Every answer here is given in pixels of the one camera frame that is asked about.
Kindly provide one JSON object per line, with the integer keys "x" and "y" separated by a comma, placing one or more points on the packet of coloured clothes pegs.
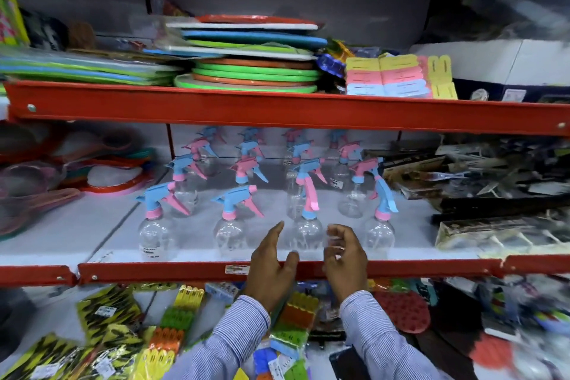
{"x": 294, "y": 326}
{"x": 171, "y": 330}

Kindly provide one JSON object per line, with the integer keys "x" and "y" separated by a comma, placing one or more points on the group of clear spray bottles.
{"x": 231, "y": 215}

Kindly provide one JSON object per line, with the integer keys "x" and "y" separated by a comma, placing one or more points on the dark packaged item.
{"x": 44, "y": 30}

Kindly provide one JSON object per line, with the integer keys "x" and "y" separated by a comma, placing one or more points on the white cardboard box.
{"x": 503, "y": 61}

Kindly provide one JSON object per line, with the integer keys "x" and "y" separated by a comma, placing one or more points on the orange dotted rubber mat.
{"x": 492, "y": 352}

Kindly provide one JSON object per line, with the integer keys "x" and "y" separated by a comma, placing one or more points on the clear plastic bag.
{"x": 521, "y": 7}

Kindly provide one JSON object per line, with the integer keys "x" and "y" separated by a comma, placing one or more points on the red dotted rubber mat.
{"x": 407, "y": 312}

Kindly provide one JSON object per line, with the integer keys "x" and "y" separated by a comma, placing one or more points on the person's left forearm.
{"x": 231, "y": 339}

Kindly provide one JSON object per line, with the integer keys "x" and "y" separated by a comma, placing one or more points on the person's right hand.
{"x": 348, "y": 270}

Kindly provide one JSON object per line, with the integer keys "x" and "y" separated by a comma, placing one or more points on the yellow pink packet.
{"x": 10, "y": 14}

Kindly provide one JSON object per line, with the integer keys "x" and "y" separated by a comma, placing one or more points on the long red metal shelf beam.
{"x": 285, "y": 108}
{"x": 400, "y": 267}

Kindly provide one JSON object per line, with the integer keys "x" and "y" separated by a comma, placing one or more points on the person's right forearm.
{"x": 378, "y": 339}

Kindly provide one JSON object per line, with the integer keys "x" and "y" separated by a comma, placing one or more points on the person's left hand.
{"x": 267, "y": 275}

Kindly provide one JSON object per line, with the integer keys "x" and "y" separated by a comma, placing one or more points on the person's left thumb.
{"x": 290, "y": 261}

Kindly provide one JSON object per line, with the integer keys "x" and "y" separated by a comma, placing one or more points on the person's right thumb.
{"x": 331, "y": 257}

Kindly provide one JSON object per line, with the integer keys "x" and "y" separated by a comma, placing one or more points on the white price label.
{"x": 237, "y": 269}

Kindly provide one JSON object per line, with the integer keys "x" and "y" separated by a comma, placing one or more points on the pile of mixed colourful packets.
{"x": 534, "y": 321}

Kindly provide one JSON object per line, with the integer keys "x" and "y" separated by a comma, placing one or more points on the yellow black patterned packet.
{"x": 109, "y": 310}
{"x": 109, "y": 359}
{"x": 38, "y": 357}

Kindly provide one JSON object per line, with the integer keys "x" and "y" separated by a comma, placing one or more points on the stack of flat green sheets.
{"x": 84, "y": 67}

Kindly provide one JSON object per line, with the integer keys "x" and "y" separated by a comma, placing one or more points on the blue plastic item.
{"x": 330, "y": 65}

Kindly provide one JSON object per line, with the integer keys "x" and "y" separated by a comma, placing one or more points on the stack of colourful round mats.
{"x": 249, "y": 59}

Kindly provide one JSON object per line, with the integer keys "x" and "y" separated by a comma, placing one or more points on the pile of black packaged tools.
{"x": 490, "y": 188}

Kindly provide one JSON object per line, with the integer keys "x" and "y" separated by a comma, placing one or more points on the pile of colourful plastic strainers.
{"x": 53, "y": 174}

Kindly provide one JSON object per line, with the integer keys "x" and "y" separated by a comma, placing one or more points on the short red metal shelf beam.
{"x": 35, "y": 276}

